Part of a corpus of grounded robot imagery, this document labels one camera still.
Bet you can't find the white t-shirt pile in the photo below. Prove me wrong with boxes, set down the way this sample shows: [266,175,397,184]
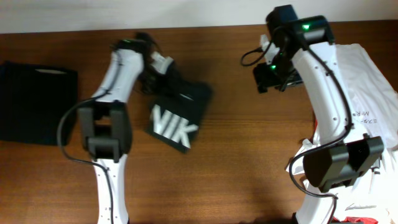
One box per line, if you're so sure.
[289,44,397,223]

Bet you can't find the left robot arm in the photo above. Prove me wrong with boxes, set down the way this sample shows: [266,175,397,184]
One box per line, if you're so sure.
[78,33,173,223]

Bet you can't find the red object at edge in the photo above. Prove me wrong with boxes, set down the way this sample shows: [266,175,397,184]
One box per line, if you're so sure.
[331,217,379,224]

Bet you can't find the dark green t-shirt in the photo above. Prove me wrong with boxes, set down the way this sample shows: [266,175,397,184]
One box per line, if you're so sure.
[146,68,213,153]

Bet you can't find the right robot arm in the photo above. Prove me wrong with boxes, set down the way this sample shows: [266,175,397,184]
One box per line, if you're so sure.
[253,9,384,223]

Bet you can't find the folded black garment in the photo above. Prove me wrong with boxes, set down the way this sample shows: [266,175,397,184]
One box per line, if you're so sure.
[1,61,78,146]

